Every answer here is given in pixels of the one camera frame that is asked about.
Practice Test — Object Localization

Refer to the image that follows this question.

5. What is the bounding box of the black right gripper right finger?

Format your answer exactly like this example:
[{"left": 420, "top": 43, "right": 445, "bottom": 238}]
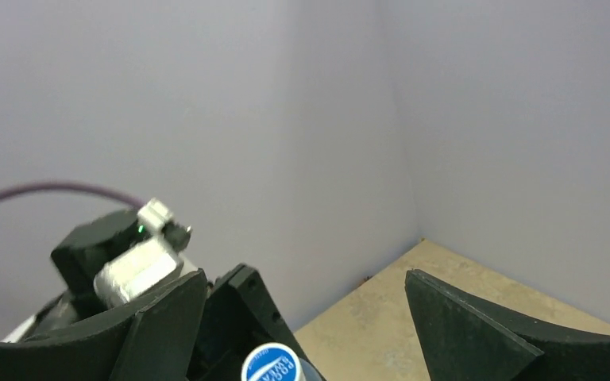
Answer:
[{"left": 405, "top": 269, "right": 610, "bottom": 380}]

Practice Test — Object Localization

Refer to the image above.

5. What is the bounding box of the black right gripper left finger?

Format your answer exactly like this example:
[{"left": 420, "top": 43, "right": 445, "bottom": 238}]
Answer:
[{"left": 0, "top": 271, "right": 207, "bottom": 380}]

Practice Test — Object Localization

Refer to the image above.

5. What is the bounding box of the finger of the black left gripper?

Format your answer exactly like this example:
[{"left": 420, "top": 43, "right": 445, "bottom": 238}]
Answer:
[{"left": 187, "top": 264, "right": 314, "bottom": 380}]

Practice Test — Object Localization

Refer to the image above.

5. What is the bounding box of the blue label Pocari bottle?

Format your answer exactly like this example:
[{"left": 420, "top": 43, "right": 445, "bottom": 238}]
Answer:
[{"left": 240, "top": 342, "right": 324, "bottom": 381}]

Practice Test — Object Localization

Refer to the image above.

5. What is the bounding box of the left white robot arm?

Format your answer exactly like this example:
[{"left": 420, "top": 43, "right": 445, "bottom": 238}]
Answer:
[{"left": 23, "top": 210, "right": 322, "bottom": 380}]

